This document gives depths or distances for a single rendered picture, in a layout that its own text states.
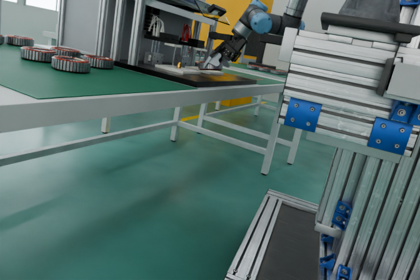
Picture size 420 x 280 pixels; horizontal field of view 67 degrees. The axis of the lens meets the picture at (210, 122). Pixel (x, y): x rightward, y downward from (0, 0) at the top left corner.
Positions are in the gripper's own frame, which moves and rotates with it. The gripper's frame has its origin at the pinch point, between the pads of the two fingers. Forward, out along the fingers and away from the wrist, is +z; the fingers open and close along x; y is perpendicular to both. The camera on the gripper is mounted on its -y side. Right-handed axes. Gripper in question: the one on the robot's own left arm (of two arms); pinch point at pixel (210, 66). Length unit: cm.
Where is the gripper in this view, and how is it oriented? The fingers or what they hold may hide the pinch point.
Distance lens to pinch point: 148.5
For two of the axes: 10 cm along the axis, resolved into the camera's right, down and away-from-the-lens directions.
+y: 6.8, 6.8, -2.7
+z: -5.7, 7.2, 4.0
